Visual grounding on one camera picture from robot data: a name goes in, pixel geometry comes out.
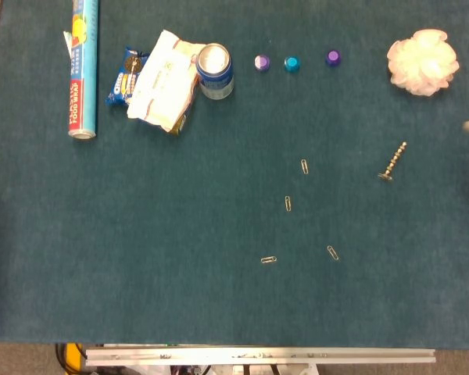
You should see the white mesh bath loofah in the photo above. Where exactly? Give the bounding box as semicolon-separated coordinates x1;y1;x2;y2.
386;28;461;98

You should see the blue soda can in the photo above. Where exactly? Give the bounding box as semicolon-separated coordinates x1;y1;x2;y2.
195;42;235;101

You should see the white crumpled snack bag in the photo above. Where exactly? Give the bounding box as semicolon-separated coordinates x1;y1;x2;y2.
127;30;208;133

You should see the teal felt table cover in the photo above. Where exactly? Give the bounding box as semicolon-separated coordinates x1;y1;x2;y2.
0;0;469;345

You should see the blue Oreo cookie pack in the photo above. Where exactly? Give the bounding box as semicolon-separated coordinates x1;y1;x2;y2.
105;47;149;107

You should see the blue food wrap roll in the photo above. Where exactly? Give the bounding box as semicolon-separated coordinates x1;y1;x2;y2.
63;0;100;141

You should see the yellow plastic part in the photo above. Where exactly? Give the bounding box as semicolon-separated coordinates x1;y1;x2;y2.
64;343;83;373

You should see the aluminium profile rail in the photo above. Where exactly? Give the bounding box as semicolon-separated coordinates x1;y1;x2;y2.
84;347;437;367

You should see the black cable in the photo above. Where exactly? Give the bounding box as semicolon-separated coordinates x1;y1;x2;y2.
55;343;70;373

